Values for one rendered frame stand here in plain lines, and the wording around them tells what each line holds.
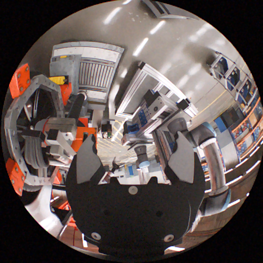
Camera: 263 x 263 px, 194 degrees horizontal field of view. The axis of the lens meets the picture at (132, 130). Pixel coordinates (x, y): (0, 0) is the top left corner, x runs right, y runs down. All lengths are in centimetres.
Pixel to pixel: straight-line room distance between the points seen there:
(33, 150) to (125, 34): 110
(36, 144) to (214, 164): 64
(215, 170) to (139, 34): 126
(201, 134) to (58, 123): 61
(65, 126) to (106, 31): 100
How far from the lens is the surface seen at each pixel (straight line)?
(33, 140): 25
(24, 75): 35
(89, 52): 100
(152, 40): 114
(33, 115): 56
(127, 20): 112
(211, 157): 47
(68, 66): 94
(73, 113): 27
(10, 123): 32
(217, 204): 48
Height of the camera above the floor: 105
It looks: 28 degrees down
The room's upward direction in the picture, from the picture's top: 167 degrees clockwise
